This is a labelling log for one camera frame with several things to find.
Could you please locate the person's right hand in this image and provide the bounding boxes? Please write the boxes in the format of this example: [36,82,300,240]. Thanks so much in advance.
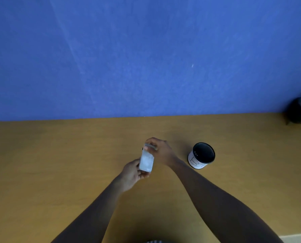
[143,137,182,168]

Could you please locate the person's left hand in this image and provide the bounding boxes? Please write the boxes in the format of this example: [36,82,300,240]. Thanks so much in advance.
[118,158,150,193]

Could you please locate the small white packet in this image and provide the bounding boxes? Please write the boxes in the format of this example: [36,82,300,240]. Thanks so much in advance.
[139,147,158,173]

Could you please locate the person's left forearm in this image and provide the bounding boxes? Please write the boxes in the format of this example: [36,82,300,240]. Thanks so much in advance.
[50,177,125,243]

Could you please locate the person's right forearm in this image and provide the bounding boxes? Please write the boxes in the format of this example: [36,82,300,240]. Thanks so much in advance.
[171,160,285,243]

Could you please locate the black and white paper cup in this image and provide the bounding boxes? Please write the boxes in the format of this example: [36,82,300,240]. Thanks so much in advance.
[188,142,216,170]

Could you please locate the black object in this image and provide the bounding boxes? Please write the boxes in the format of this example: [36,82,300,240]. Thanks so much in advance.
[285,97,301,125]

